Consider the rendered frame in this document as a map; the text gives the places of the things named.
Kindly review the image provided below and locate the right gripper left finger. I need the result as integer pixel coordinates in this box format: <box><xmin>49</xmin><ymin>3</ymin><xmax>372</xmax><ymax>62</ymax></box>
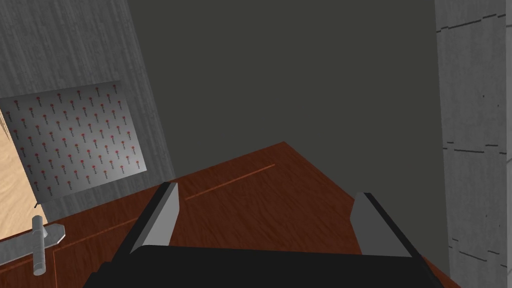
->
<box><xmin>115</xmin><ymin>181</ymin><xmax>180</xmax><ymax>260</ymax></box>

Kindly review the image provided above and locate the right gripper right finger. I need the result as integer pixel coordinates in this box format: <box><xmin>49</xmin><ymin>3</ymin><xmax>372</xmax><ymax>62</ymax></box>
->
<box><xmin>349</xmin><ymin>192</ymin><xmax>426</xmax><ymax>259</ymax></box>

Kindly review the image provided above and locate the grey picture with red dots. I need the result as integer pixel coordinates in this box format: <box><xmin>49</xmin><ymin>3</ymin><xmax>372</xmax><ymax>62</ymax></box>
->
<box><xmin>0</xmin><ymin>80</ymin><xmax>148</xmax><ymax>204</ymax></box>

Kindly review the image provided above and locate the brown wooden door leaf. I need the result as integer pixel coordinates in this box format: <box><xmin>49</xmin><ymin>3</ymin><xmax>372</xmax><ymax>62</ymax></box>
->
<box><xmin>0</xmin><ymin>140</ymin><xmax>463</xmax><ymax>288</ymax></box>

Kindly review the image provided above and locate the grey metal door handle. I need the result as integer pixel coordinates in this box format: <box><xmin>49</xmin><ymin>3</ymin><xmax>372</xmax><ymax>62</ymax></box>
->
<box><xmin>0</xmin><ymin>215</ymin><xmax>67</xmax><ymax>277</ymax></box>

